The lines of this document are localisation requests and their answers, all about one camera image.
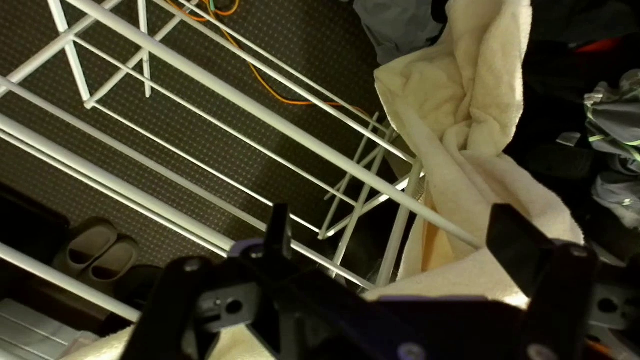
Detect white terry towel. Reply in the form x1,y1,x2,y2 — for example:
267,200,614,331
59,0,589,360

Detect white metal drying rack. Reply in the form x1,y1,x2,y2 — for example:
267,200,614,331
0,0,482,326

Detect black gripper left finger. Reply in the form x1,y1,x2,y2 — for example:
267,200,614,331
262,202,297,267

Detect white wall radiator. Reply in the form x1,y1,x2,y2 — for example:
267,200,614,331
0,297,76,360

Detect grey blue cloth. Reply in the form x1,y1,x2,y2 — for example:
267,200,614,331
352,0,447,66

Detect black white patterned cloth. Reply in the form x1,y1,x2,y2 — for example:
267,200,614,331
584,66,640,232

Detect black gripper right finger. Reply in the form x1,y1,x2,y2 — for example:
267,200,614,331
486,202,559,302

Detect orange cable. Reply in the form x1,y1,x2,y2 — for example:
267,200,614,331
178,0,362,112

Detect red item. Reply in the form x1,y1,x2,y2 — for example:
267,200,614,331
573,39,623,56

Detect grey shoe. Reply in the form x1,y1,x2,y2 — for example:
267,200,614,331
86,236,140,287
65,220,121,275

